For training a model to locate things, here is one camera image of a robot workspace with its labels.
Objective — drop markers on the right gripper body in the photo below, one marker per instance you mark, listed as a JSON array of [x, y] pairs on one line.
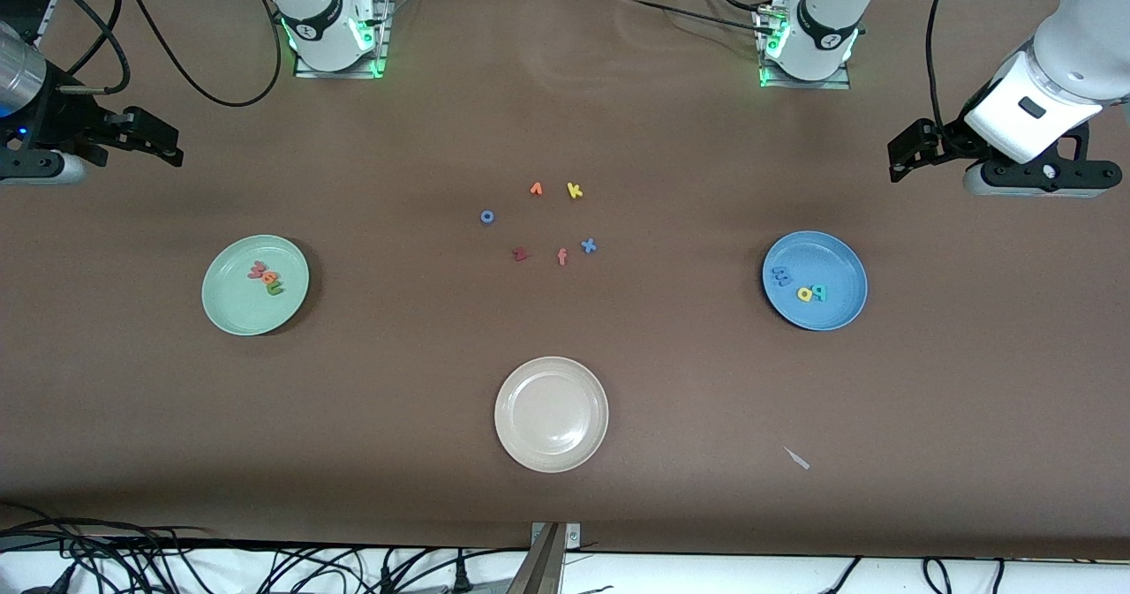
[[64, 120]]

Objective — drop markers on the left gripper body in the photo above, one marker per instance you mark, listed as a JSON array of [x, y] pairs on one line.
[[950, 141]]

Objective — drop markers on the pink foam letter w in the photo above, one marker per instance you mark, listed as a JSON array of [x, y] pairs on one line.
[[255, 269]]

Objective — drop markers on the teal foam letter b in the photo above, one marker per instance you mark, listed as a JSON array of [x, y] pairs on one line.
[[824, 292]]

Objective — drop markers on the blue foam letter E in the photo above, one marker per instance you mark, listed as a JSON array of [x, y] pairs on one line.
[[780, 274]]

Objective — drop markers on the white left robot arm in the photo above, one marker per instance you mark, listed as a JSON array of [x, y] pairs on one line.
[[830, 38]]

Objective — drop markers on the blue plate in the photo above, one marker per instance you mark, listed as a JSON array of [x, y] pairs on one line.
[[830, 259]]

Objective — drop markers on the green plate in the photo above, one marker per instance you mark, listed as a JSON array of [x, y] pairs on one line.
[[229, 303]]

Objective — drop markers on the white paper scrap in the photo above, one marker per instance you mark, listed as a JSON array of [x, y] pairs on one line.
[[799, 461]]

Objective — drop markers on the beige plate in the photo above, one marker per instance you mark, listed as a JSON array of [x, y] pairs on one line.
[[552, 413]]

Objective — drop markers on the black power plug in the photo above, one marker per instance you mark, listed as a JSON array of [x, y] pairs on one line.
[[461, 578]]

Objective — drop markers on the grey metal pole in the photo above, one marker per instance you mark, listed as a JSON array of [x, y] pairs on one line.
[[538, 572]]

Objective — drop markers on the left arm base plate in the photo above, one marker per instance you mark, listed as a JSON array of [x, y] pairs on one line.
[[834, 85]]

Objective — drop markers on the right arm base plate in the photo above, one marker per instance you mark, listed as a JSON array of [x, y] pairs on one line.
[[335, 74]]

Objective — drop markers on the metal clamp bracket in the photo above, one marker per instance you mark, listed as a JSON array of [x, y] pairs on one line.
[[574, 534]]

